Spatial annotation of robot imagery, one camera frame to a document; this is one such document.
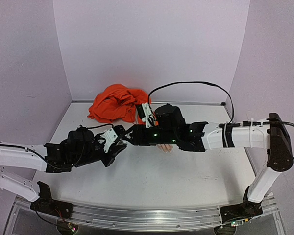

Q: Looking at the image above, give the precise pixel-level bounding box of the orange crumpled garment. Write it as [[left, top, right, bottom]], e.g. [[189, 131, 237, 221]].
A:
[[88, 84, 151, 124]]

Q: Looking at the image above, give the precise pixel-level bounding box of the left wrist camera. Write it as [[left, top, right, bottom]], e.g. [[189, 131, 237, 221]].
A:
[[98, 127, 118, 153]]

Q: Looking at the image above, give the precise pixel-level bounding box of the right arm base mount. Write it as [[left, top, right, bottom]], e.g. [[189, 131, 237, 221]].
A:
[[220, 187, 263, 224]]

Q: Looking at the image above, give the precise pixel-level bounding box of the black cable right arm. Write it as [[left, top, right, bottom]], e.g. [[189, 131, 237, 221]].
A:
[[147, 82, 235, 123]]

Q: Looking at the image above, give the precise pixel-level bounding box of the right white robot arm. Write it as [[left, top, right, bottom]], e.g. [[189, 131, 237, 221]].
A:
[[122, 104, 294, 203]]

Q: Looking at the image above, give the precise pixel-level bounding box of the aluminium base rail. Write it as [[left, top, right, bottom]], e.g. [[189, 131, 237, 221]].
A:
[[4, 197, 285, 235]]

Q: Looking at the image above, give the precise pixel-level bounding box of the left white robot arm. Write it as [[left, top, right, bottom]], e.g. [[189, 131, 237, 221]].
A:
[[0, 125, 126, 214]]

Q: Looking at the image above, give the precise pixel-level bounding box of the mannequin hand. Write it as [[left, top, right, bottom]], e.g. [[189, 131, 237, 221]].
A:
[[157, 144, 173, 154]]

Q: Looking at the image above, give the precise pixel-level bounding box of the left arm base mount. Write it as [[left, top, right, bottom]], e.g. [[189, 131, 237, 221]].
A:
[[30, 181, 73, 219]]

